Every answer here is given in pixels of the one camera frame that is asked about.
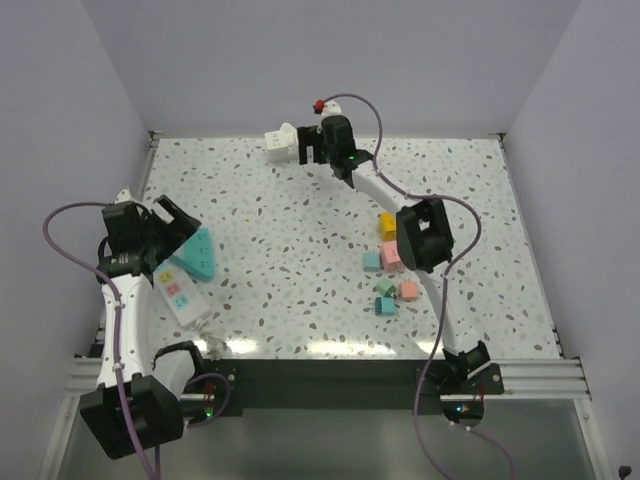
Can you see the light blue triangular item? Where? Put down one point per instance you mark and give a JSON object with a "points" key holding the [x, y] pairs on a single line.
{"points": [[196, 256]]}

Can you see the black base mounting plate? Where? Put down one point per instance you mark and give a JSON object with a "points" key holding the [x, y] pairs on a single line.
{"points": [[207, 396]]}

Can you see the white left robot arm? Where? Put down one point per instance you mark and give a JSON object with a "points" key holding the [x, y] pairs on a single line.
{"points": [[137, 398]]}

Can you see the teal blue charger plug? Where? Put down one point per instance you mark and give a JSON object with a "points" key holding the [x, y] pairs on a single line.
{"points": [[384, 306]]}

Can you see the pink cube socket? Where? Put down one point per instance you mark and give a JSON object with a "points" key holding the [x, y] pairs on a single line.
{"points": [[390, 258]]}

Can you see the yellow cube socket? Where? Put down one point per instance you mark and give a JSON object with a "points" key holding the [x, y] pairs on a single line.
{"points": [[387, 227]]}

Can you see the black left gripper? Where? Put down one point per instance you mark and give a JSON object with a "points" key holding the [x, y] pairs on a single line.
{"points": [[181, 224]]}

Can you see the aluminium frame rail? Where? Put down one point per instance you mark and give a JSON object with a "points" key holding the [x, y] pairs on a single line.
{"points": [[519, 379]]}

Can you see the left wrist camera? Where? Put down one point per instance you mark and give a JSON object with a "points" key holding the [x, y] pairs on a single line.
{"points": [[124, 195]]}

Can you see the green charger plug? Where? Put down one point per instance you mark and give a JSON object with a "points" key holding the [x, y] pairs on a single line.
{"points": [[386, 288]]}

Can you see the white power strip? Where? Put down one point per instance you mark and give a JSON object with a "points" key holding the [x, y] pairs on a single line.
{"points": [[181, 295]]}

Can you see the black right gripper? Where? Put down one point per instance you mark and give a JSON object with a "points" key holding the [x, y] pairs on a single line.
{"points": [[309, 136]]}

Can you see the salmon pink charger plug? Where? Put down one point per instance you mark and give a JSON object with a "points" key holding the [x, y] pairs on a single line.
{"points": [[408, 291]]}

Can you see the light cyan charger plug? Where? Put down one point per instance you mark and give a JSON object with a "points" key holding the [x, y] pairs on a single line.
{"points": [[371, 262]]}

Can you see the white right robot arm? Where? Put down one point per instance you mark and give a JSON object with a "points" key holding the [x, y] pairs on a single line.
{"points": [[424, 243]]}

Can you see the white socket adapter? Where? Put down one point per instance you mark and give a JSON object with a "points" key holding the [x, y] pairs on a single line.
{"points": [[282, 144]]}

